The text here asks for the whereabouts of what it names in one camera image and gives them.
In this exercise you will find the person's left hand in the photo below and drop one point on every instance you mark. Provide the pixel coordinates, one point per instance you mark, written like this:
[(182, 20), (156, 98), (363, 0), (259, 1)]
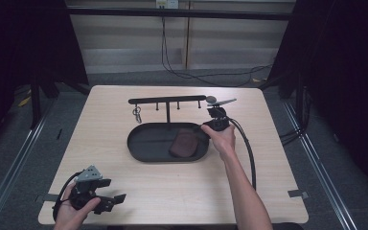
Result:
[(68, 217)]

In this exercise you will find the yellow scrap on floor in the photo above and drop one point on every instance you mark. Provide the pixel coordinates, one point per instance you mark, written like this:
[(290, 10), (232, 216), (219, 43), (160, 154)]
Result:
[(24, 101)]

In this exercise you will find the small black floor piece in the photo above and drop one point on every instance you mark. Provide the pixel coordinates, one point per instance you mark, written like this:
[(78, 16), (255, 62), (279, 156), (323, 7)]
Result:
[(59, 134)]

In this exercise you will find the white wall socket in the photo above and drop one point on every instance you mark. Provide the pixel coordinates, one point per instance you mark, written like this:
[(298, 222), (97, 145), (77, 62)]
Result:
[(167, 4)]

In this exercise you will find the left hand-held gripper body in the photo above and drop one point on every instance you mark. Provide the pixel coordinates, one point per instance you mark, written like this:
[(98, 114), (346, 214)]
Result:
[(82, 191)]

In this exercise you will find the dark curtain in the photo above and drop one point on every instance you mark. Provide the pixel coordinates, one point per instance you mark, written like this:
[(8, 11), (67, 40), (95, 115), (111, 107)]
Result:
[(19, 41), (348, 64)]

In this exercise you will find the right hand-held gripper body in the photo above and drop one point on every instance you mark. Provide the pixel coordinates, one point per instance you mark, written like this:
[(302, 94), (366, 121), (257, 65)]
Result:
[(218, 124)]

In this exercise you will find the black horizontal frame bar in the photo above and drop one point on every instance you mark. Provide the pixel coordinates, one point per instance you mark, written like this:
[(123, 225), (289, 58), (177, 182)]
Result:
[(172, 13)]

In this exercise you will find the black stand post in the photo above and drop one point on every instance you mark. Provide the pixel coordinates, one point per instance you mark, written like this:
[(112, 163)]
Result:
[(299, 102), (35, 102)]

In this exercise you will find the brown pouch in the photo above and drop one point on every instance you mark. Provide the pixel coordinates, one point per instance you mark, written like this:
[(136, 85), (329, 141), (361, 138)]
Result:
[(184, 143)]

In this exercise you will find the black key rack with tray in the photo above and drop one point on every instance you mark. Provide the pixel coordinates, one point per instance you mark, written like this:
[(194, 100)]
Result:
[(151, 143)]

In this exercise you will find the person's right hand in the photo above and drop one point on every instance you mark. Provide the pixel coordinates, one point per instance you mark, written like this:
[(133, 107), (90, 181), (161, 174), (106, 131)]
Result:
[(223, 142)]

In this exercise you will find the metal floor rail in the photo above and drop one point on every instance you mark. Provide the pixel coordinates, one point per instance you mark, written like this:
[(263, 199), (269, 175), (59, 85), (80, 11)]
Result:
[(9, 172), (322, 179)]

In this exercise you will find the grey tape strip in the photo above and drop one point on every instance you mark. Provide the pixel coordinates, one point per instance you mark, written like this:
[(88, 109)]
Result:
[(46, 197), (297, 193)]

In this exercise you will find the silver carabiner keyring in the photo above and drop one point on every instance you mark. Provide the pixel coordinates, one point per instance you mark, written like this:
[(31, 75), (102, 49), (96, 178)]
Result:
[(137, 114)]

